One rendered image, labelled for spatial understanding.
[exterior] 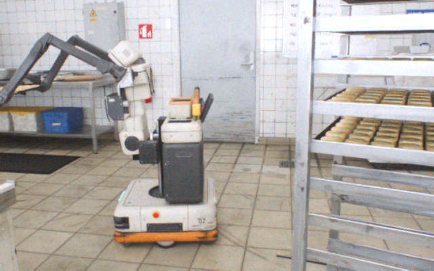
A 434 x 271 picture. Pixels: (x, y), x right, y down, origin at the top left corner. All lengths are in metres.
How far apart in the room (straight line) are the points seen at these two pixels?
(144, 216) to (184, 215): 0.25
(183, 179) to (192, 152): 0.18
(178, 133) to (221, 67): 2.81
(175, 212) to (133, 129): 0.60
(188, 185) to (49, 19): 4.01
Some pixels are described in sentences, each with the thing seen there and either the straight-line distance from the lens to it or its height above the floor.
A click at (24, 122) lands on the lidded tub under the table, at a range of 5.55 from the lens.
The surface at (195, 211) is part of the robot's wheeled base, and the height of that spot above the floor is 0.26.
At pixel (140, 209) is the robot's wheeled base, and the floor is 0.27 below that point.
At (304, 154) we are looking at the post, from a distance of 0.89.
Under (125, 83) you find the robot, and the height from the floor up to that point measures 1.06.
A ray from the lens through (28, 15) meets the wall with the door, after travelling 6.14.
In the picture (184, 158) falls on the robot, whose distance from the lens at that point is 2.42.
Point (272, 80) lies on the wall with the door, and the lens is 5.02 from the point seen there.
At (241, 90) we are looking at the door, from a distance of 5.09.
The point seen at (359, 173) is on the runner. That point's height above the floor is 0.87.
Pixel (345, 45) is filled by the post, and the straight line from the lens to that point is 1.30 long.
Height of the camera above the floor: 1.28
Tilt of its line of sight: 12 degrees down
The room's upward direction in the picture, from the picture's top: 1 degrees counter-clockwise
